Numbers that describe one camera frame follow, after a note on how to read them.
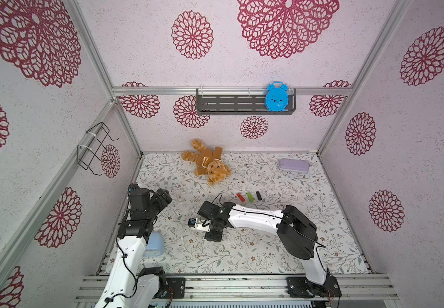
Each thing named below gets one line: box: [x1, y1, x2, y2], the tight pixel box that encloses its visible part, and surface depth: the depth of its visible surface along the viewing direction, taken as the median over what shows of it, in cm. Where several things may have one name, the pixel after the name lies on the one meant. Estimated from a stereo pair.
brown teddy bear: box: [181, 138, 232, 186], surface depth 108 cm
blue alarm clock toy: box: [264, 81, 289, 112], surface depth 90 cm
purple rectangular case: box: [278, 158, 310, 172], surface depth 114 cm
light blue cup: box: [143, 231, 165, 257], surface depth 79 cm
